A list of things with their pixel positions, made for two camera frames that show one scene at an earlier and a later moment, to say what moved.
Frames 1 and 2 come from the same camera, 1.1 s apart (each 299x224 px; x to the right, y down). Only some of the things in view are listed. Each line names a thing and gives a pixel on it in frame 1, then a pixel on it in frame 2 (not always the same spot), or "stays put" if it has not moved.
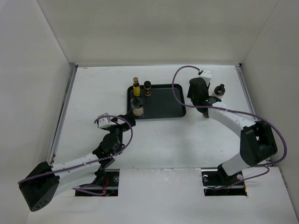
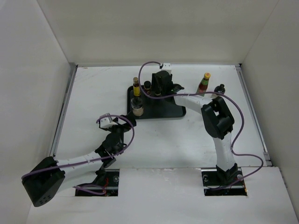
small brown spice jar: [147, 86] stays put
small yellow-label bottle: [136, 87] stays put
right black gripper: [189, 94] to [154, 85]
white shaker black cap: [137, 106] stays put
